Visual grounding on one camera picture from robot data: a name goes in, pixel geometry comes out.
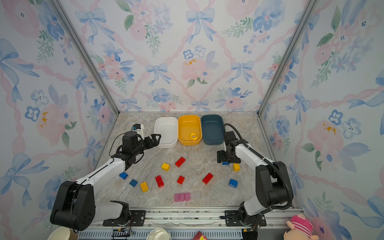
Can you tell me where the red box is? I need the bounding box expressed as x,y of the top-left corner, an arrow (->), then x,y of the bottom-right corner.
193,231 -> 208,240

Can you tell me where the yellow square lego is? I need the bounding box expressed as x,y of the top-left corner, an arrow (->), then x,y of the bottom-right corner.
161,163 -> 170,172

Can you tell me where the paper cup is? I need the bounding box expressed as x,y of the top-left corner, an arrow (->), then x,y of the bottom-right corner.
48,227 -> 79,240

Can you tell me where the aluminium rail base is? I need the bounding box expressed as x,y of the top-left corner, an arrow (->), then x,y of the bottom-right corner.
59,206 -> 304,240

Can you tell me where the yellow rounded 120 lego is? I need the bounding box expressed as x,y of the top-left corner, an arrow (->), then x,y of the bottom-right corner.
190,133 -> 198,141

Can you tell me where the dark blue lego left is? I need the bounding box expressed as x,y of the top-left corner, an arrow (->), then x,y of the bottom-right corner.
130,179 -> 138,188

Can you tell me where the pink plush toy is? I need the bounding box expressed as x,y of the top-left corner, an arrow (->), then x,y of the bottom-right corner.
283,214 -> 320,240

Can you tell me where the dark teal plastic container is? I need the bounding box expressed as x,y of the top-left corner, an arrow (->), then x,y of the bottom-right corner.
201,115 -> 225,146

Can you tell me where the yellow long lego left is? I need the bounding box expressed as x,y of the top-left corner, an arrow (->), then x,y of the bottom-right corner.
140,182 -> 149,193

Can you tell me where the white plastic container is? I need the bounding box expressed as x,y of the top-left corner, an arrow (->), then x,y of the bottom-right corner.
154,117 -> 178,149

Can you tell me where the pink translucent block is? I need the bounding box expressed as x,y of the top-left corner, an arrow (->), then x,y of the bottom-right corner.
174,192 -> 201,203

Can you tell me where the blue square lego brick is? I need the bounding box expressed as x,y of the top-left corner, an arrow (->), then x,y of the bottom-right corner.
229,179 -> 238,188

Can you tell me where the yellow small lego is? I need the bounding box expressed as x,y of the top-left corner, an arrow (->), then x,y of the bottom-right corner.
233,164 -> 241,172

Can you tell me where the blue lego far left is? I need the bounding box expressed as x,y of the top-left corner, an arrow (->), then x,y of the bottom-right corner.
119,172 -> 128,180

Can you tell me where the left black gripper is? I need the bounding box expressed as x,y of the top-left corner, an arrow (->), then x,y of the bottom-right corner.
133,133 -> 161,157

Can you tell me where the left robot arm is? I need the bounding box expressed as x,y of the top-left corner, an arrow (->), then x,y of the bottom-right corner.
50,131 -> 162,232

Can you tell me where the yellow plastic container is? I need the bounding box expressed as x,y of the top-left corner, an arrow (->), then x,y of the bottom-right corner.
178,115 -> 203,146

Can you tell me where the red long lego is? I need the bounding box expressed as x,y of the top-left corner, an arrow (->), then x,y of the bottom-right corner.
155,175 -> 165,188
175,157 -> 186,168

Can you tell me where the red small lego centre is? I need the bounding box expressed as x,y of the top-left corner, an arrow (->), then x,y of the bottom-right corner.
177,176 -> 185,185

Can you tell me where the black corrugated cable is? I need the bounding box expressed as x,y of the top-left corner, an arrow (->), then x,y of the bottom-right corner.
223,122 -> 294,211

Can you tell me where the red lego right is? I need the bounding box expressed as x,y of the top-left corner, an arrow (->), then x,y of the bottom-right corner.
202,173 -> 214,185

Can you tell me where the white bowl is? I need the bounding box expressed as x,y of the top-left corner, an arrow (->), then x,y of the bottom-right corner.
147,229 -> 172,240

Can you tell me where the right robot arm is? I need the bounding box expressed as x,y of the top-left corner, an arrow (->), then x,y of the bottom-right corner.
217,131 -> 294,226

